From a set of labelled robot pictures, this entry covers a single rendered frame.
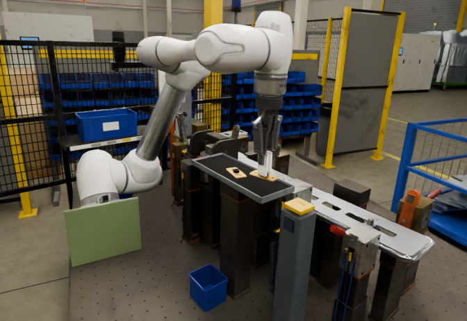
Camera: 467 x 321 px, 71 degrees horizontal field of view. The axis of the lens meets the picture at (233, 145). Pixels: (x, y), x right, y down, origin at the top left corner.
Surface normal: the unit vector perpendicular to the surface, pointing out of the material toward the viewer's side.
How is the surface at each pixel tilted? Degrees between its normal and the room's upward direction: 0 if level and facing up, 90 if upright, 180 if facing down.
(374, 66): 90
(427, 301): 0
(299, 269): 90
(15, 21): 90
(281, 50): 92
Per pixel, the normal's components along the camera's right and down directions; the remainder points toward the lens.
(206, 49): -0.58, 0.22
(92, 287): 0.03, -0.95
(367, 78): 0.41, 0.29
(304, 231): 0.62, 0.26
